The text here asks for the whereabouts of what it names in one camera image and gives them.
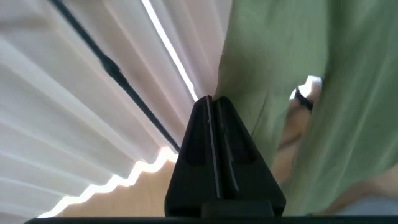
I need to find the black clothes rack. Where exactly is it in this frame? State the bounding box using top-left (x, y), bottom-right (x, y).
top-left (49, 0), bottom-right (314, 154)

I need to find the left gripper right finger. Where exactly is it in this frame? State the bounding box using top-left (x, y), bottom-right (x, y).
top-left (214, 96), bottom-right (286, 217)

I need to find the beige curtain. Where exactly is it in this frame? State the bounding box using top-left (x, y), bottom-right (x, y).
top-left (0, 0), bottom-right (234, 218)

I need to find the green sleeveless shirt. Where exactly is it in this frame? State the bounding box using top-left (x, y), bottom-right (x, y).
top-left (214, 0), bottom-right (398, 216)

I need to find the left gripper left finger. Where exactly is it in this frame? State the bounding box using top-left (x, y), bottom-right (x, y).
top-left (164, 95), bottom-right (221, 218)

